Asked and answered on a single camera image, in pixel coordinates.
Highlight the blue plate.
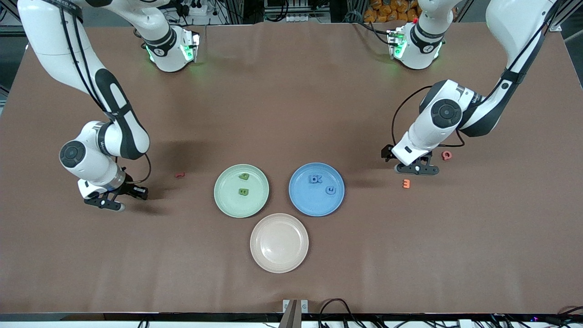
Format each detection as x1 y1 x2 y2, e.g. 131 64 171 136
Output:
288 162 345 217

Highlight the light green plate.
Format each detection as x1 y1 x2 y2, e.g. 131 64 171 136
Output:
214 164 270 219

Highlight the brown table cover sheet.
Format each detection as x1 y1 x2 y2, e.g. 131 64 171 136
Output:
0 22 583 315

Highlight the beige pink plate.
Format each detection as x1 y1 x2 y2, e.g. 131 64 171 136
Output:
250 213 309 274

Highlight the pile of orange objects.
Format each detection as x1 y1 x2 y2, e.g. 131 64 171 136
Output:
364 0 420 23

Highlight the power strip with plugs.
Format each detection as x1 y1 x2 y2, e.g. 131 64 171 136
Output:
175 0 209 17

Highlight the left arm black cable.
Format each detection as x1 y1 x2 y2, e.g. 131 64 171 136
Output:
391 0 558 149

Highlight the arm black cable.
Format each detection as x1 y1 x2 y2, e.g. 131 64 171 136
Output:
57 0 152 185
391 0 558 149

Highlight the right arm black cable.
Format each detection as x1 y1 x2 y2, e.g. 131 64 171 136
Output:
57 0 152 185

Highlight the black cable loop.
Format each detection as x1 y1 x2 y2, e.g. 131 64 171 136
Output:
318 298 363 328

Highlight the metal mounting bracket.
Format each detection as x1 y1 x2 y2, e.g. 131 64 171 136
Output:
282 298 309 328

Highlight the black cable bundle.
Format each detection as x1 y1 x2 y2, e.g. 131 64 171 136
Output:
487 306 583 328

